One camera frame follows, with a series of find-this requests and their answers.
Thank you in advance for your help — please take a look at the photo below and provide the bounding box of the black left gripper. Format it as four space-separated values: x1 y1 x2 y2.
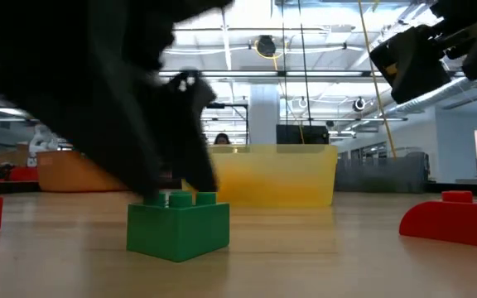
26 0 234 197

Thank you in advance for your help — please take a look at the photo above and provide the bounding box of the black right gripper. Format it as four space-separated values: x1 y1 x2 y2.
369 25 451 104

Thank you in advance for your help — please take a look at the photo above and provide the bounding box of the green toy brick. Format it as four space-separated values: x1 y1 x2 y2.
126 190 231 263

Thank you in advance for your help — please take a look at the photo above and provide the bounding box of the red curved toy brick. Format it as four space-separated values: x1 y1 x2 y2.
398 190 477 251

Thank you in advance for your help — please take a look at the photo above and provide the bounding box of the orange plastic bin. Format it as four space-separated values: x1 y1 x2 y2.
36 151 128 193

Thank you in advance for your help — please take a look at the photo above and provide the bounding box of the grey translucent plastic bin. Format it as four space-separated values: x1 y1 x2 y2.
335 151 430 195

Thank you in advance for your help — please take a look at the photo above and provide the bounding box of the white robot figure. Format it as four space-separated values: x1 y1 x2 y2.
29 123 60 169

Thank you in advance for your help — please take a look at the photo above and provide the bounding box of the white building pillar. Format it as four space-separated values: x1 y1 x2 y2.
248 84 281 146

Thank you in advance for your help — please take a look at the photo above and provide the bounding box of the black monitor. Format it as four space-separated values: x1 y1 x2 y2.
275 125 330 146

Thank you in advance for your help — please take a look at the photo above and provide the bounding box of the long ceiling light bar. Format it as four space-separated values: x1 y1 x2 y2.
159 70 384 79

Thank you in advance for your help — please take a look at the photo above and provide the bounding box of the cardboard box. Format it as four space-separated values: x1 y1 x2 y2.
0 144 31 167

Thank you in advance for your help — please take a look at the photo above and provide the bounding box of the yellow translucent plastic bin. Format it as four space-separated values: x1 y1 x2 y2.
181 143 339 209

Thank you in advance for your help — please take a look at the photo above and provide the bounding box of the yellow hanging cable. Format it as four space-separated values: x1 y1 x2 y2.
357 0 398 159

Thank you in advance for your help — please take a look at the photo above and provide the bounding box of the black metal rig frame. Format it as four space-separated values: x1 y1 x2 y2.
205 103 249 146

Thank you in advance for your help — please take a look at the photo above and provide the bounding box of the black hanging cable with coil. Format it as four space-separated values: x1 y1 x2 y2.
296 0 311 126

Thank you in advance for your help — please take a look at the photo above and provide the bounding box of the black aluminium table frame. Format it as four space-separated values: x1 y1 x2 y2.
0 180 471 195

